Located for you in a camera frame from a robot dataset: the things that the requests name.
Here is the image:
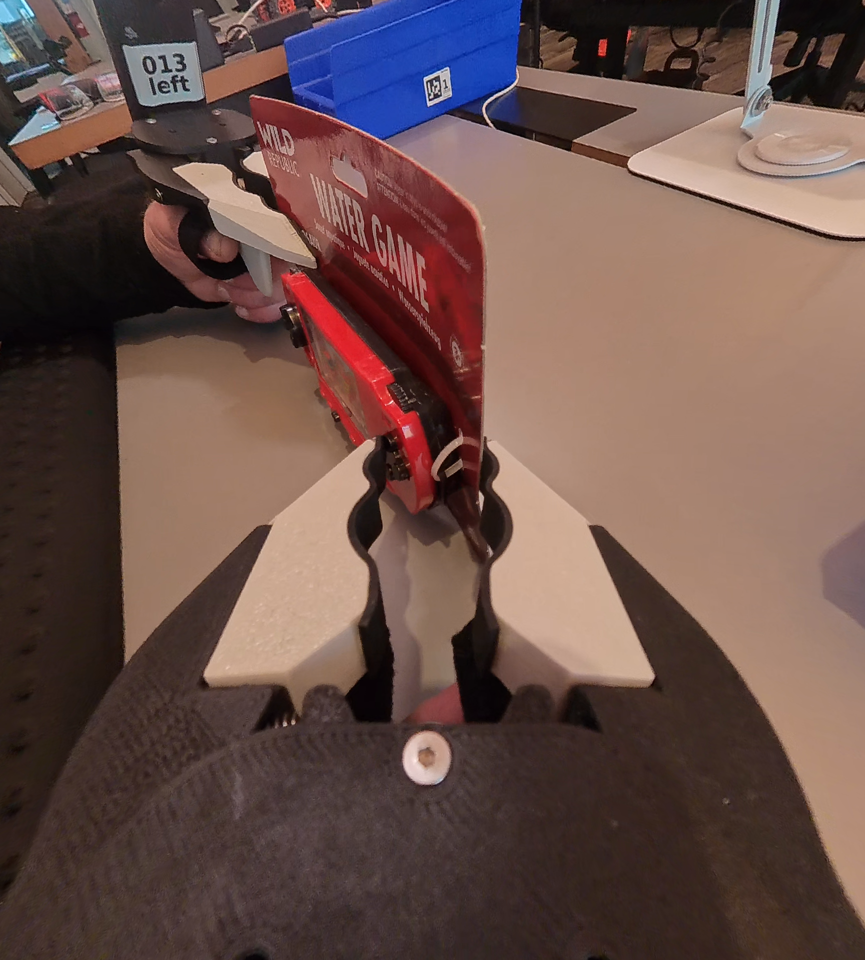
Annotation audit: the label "orange wheeled robot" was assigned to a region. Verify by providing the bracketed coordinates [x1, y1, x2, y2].
[248, 0, 344, 20]

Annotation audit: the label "blue plastic bin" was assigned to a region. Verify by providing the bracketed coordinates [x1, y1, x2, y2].
[284, 0, 524, 140]

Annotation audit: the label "clear safety glasses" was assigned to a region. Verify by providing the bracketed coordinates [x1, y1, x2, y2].
[38, 71, 131, 121]

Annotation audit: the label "white cable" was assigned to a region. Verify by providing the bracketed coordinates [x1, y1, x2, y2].
[481, 67, 521, 126]

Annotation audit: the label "red handheld toy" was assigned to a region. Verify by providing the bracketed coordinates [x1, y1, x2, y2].
[248, 95, 495, 564]

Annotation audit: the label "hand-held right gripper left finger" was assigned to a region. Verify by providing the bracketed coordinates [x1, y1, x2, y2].
[203, 438, 396, 725]

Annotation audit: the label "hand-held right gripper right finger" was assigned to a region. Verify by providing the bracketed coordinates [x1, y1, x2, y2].
[451, 438, 657, 725]

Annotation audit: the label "person's left hand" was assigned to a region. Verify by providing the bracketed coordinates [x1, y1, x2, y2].
[143, 201, 287, 325]

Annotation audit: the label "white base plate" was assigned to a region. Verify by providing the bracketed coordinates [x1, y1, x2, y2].
[627, 103, 865, 241]

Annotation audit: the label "wooden side table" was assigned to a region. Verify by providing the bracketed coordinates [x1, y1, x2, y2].
[8, 45, 291, 172]

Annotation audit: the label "black flat pad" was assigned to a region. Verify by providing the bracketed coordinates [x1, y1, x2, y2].
[453, 84, 638, 144]

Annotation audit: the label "person's left forearm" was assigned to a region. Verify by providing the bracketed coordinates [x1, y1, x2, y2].
[0, 176, 201, 348]

